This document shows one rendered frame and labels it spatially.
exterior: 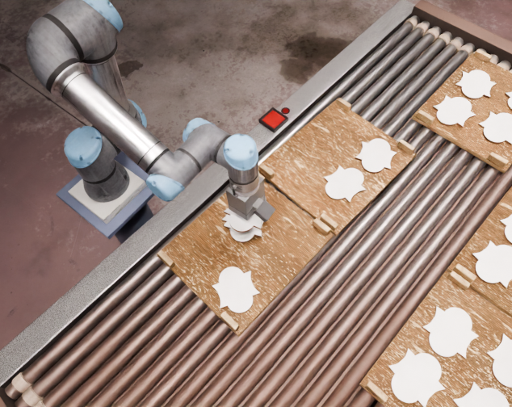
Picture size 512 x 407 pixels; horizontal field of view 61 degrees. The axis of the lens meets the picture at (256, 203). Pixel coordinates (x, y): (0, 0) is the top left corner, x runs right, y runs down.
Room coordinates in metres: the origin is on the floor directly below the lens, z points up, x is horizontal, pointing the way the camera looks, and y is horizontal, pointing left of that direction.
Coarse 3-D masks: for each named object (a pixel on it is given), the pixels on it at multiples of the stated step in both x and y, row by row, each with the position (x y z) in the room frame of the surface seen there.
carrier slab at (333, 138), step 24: (312, 120) 0.98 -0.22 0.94; (336, 120) 0.97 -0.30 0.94; (360, 120) 0.96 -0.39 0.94; (288, 144) 0.89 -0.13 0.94; (312, 144) 0.88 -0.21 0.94; (336, 144) 0.87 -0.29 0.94; (360, 144) 0.86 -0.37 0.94; (288, 168) 0.79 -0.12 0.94; (312, 168) 0.78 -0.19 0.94; (336, 168) 0.78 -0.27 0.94; (360, 168) 0.77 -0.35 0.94; (288, 192) 0.70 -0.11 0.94; (312, 192) 0.69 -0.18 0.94; (360, 192) 0.68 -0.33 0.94; (312, 216) 0.61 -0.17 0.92; (336, 216) 0.60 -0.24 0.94
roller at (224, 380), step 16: (432, 144) 0.85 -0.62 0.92; (416, 160) 0.79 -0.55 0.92; (400, 176) 0.74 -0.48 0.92; (384, 192) 0.68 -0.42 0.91; (400, 192) 0.68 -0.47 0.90; (368, 208) 0.63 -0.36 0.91; (384, 208) 0.63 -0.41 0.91; (368, 224) 0.57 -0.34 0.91; (352, 240) 0.52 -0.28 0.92; (336, 256) 0.48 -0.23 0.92; (320, 272) 0.43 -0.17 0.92; (304, 288) 0.38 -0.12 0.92; (288, 304) 0.34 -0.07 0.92; (272, 320) 0.30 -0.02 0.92; (256, 336) 0.26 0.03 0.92; (272, 336) 0.26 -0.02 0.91; (240, 352) 0.22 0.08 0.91; (256, 352) 0.22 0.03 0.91; (240, 368) 0.18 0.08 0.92; (224, 384) 0.14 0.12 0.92; (208, 400) 0.11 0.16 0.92
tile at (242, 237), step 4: (228, 224) 0.59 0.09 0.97; (228, 228) 0.58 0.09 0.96; (256, 228) 0.57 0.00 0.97; (232, 232) 0.56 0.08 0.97; (236, 232) 0.56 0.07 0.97; (248, 232) 0.56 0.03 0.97; (252, 232) 0.56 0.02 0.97; (256, 232) 0.55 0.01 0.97; (260, 232) 0.55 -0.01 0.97; (232, 236) 0.55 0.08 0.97; (236, 236) 0.55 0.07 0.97; (240, 236) 0.55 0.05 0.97; (244, 236) 0.54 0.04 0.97; (248, 236) 0.54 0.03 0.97; (252, 236) 0.54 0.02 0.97; (260, 236) 0.54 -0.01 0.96; (236, 240) 0.53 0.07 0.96; (240, 240) 0.53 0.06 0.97; (244, 240) 0.53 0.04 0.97; (248, 240) 0.53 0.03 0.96
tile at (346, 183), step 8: (352, 168) 0.76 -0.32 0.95; (328, 176) 0.74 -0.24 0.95; (336, 176) 0.74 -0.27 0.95; (344, 176) 0.74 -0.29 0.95; (352, 176) 0.73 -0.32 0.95; (360, 176) 0.73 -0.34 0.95; (328, 184) 0.71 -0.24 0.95; (336, 184) 0.71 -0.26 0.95; (344, 184) 0.71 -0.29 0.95; (352, 184) 0.70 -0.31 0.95; (360, 184) 0.70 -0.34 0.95; (328, 192) 0.68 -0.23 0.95; (336, 192) 0.68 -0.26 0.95; (344, 192) 0.68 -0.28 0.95; (352, 192) 0.67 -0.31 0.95
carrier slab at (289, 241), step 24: (216, 216) 0.63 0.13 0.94; (288, 216) 0.61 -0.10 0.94; (192, 240) 0.56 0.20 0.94; (216, 240) 0.55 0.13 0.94; (264, 240) 0.54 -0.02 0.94; (288, 240) 0.53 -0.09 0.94; (312, 240) 0.53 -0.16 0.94; (192, 264) 0.48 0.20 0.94; (216, 264) 0.47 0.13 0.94; (240, 264) 0.47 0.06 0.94; (264, 264) 0.46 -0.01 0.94; (288, 264) 0.46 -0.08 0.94; (192, 288) 0.41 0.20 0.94; (264, 288) 0.39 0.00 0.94; (216, 312) 0.33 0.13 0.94
